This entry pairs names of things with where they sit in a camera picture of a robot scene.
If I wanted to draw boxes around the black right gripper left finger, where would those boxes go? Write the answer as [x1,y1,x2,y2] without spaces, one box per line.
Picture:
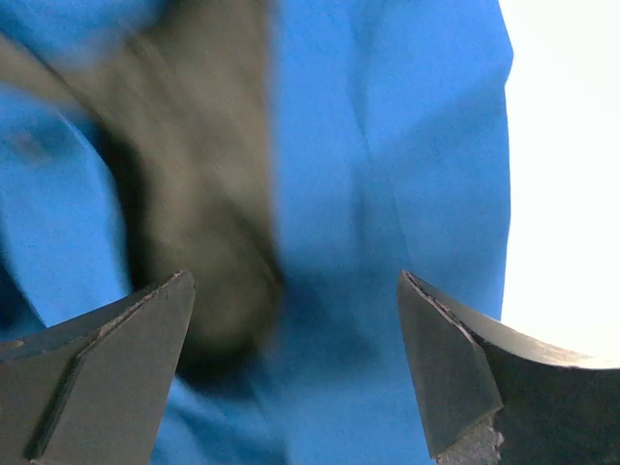
[1,271,196,465]

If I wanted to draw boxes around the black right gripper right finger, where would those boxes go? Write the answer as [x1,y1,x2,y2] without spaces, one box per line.
[397,272,619,465]

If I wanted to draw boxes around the blue and black jacket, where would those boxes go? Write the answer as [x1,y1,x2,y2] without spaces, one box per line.
[1,1,512,464]

